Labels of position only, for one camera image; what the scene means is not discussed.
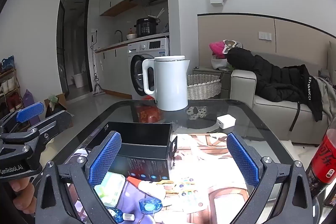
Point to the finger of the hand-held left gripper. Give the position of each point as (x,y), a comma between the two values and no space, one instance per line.
(56,120)
(29,111)

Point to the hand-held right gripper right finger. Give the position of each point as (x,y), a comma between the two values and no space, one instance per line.
(242,161)

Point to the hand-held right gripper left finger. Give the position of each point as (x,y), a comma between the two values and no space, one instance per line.
(105,158)

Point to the green translucent case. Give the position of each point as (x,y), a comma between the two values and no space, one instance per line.
(110,191)

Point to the black cardboard box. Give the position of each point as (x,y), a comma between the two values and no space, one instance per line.
(145,159)

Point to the yellow plastic puller tool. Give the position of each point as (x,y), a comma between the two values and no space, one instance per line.
(165,182)

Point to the person's left hand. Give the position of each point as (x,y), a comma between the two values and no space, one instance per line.
(23,196)

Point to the purple bag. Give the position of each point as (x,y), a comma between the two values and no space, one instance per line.
(28,99)

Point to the brown cardboard box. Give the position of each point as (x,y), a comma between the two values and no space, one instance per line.
(59,104)

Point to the wooden shoe rack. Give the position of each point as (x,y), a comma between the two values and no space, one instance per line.
(9,87)

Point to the white charger cube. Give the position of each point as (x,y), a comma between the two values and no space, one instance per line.
(225,123)

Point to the white bin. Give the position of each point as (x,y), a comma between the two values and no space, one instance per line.
(78,81)

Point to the printed desk mat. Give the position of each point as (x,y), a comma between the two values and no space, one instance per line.
(218,200)

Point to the mop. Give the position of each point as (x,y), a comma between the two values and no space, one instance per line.
(97,88)

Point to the white glue bottle orange cap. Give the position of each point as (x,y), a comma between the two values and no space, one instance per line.
(149,187)

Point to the red box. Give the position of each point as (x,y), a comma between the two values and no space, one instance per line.
(147,113)

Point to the white remote control coloured buttons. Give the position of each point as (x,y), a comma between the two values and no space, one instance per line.
(189,195)

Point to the black and white coaster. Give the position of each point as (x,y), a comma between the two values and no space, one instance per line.
(197,112)

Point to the white lower kitchen cabinet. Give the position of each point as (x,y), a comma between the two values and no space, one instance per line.
(115,69)

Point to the cola bottle red label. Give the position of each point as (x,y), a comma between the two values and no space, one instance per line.
(324,158)

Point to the wicker basket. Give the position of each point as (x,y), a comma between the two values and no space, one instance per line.
(203,87)

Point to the black jacket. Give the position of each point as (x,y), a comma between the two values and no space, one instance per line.
(275,77)

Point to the white plastic bag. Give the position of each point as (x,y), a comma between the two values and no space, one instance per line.
(219,64)

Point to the white electric kettle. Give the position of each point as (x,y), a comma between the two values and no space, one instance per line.
(172,82)

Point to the grey blanket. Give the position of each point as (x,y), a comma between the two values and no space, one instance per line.
(326,98)

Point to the kitchen faucet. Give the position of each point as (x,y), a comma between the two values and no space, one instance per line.
(119,33)

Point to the white bowl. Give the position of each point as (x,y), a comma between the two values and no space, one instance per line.
(131,36)

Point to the pink plush hat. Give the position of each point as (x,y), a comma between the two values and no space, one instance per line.
(216,49)

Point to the patterned cloth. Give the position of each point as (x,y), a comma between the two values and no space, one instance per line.
(232,45)

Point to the white washing machine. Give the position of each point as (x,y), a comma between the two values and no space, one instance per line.
(155,48)

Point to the black pressure cooker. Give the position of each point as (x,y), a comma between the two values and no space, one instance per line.
(145,27)

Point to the black door frame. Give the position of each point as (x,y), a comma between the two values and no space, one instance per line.
(61,56)

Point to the wall light switch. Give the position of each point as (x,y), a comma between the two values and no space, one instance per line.
(264,36)

